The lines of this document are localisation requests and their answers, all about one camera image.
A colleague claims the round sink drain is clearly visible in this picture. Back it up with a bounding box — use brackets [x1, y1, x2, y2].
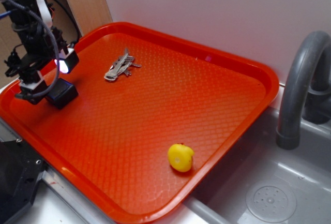
[246, 181, 297, 223]

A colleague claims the silver folding multitool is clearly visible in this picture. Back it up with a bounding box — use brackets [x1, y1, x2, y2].
[104, 48, 142, 82]

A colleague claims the grey toy sink basin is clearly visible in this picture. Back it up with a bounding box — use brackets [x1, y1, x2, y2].
[185, 108, 330, 223]

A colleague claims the red plastic tray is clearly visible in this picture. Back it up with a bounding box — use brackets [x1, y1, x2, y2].
[1, 23, 279, 223]

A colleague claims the gripper finger with light sensor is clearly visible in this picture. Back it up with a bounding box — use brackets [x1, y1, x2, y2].
[54, 48, 79, 74]

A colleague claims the wooden board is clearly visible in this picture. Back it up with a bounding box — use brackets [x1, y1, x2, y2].
[67, 0, 112, 36]

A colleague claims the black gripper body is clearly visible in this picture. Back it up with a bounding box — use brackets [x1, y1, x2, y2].
[5, 26, 55, 77]

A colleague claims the gripper finger with white mount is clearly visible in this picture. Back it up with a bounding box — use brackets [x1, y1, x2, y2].
[15, 70, 47, 104]

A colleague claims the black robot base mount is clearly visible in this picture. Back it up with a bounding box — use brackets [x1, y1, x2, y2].
[1, 139, 46, 223]

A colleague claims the grey curved faucet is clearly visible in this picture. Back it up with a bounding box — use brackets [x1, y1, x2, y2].
[276, 31, 330, 150]

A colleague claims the small black box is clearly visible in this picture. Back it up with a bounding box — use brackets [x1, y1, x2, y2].
[46, 78, 78, 109]

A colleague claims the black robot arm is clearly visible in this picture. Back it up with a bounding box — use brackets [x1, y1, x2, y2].
[1, 0, 80, 109]

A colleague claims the grey braided cable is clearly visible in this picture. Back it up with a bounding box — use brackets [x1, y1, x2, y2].
[0, 0, 61, 98]

